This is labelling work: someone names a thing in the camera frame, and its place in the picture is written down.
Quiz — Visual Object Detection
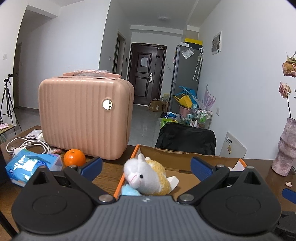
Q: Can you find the orange fruit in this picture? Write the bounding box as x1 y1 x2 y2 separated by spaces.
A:
63 149 86 167

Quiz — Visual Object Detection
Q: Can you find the fallen rose petal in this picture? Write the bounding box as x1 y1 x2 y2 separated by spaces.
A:
285 181 292 187

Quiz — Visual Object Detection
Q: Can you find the yellow box on fridge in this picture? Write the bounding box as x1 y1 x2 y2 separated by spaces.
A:
184 38 203 46

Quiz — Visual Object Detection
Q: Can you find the yellow white alpaca plush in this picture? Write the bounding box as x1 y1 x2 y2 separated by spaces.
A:
123 153 171 196

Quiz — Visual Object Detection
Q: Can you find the light blue plush toy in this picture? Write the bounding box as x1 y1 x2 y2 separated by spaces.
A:
121 184 141 196

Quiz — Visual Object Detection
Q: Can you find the white charger cable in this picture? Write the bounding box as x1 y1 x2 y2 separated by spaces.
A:
5 136 52 156

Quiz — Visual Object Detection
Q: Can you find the grey refrigerator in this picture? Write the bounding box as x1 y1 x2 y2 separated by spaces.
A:
168 43 203 113

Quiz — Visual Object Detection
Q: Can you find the pink ribbed suitcase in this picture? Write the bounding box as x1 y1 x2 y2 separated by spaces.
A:
38 70 134 160

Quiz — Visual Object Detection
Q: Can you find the dark brown entrance door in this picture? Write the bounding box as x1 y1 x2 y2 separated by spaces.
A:
127 43 167 105

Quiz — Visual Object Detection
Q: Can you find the red cardboard box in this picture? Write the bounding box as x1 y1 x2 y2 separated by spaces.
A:
128 145 247 199

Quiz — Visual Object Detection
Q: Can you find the black camera tripod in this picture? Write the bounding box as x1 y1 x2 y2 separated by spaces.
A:
1 73 22 134

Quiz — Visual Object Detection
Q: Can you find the brown cardboard box on floor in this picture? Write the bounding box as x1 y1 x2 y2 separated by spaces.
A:
148 100 168 113

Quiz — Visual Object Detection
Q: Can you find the wire storage cart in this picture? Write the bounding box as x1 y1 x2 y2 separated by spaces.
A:
184 108 212 130

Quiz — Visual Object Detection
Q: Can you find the white wall electrical panel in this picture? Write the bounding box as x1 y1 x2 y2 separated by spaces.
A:
211 31 222 55

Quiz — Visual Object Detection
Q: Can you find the blue tissue pack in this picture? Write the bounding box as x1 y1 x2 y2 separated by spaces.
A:
6 149 63 187

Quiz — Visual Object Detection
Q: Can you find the black chair back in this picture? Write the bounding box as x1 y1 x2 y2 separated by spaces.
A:
155 123 216 156

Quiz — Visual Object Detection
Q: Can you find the pink textured vase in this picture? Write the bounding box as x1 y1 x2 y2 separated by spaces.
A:
271 118 295 176

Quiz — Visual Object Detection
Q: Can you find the white board on floor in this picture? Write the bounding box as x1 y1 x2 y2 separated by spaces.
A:
219 132 247 159

